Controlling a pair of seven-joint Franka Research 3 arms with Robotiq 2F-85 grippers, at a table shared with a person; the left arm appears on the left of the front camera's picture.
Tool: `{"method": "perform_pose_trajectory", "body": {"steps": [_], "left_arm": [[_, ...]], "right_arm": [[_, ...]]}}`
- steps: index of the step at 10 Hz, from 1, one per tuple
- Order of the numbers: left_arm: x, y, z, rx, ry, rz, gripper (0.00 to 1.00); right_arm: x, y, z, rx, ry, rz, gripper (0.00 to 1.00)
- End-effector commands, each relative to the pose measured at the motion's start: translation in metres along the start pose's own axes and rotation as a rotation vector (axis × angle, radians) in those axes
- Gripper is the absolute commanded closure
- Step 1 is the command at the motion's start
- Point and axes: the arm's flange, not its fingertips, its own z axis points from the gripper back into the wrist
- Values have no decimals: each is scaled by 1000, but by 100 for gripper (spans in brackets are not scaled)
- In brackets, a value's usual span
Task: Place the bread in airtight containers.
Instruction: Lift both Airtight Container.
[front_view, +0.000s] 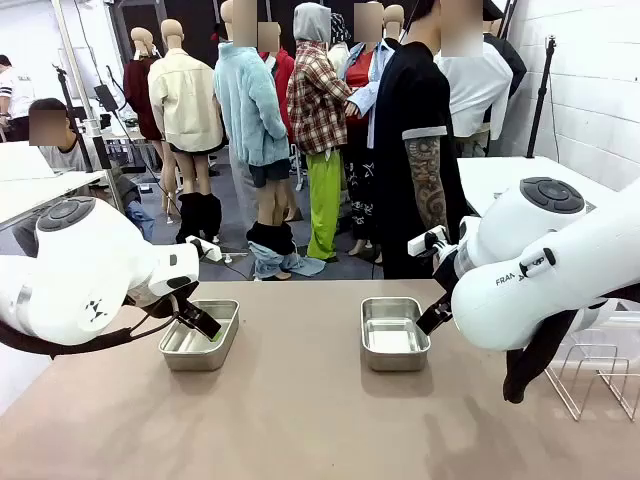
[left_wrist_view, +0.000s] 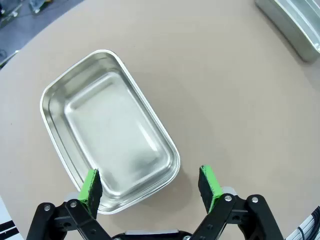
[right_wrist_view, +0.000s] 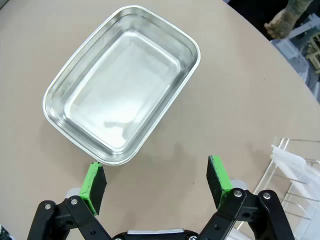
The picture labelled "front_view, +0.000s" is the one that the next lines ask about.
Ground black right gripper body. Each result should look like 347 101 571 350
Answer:
431 243 461 292

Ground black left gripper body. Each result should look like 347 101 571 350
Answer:
127 279 201 321

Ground person's tattooed right forearm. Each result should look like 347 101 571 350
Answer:
413 177 450 236

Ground rectangular stainless steel container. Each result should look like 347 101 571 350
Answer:
359 296 432 373
158 299 241 373

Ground black trousers on floor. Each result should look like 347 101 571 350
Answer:
175 191 223 246

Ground blue jeans on floor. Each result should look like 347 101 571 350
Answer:
247 222 327 281

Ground white side table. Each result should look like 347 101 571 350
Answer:
456 155 622 221

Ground person in black t-shirt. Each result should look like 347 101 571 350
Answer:
372 0 470 281

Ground white desk with seated person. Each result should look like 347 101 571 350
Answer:
0 140 109 230

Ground seated person in grey shirt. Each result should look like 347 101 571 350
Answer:
27 97 156 242

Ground mannequin in white shirt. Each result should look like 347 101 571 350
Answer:
433 29 515 142

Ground mannequin in blue shirt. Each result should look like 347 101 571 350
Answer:
343 1 397 257

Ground black tall light stand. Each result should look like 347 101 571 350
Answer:
525 34 559 159

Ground mannequin in cream jacket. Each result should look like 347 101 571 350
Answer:
147 18 226 219

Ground mannequin in maroon clothes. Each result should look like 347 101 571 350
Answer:
122 26 166 212

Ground mannequin in light blue fleece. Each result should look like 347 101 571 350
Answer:
213 0 292 281

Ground mannequin in plaid shirt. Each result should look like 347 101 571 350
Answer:
286 1 352 262

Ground mannequin in black jacket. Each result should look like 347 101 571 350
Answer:
482 0 529 101

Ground black thin tripod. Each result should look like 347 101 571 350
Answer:
51 63 97 174

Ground mannequin in black clothes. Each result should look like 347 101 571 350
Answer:
383 4 406 45

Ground mannequin in red jacket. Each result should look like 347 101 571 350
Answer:
259 22 297 146

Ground person in white shirt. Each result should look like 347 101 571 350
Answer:
0 53 37 144

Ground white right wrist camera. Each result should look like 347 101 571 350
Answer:
406 224 448 258

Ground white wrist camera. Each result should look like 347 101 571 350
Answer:
406 224 448 258
184 236 224 263

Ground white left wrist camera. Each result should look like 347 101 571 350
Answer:
184 236 224 263

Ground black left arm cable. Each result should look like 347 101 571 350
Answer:
0 294 181 360

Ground black right arm cable sleeve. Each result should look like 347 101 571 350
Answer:
501 298 587 404

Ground metal wire lid rack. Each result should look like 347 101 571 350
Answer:
543 342 640 423

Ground aluminium frame post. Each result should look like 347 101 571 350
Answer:
51 0 126 214

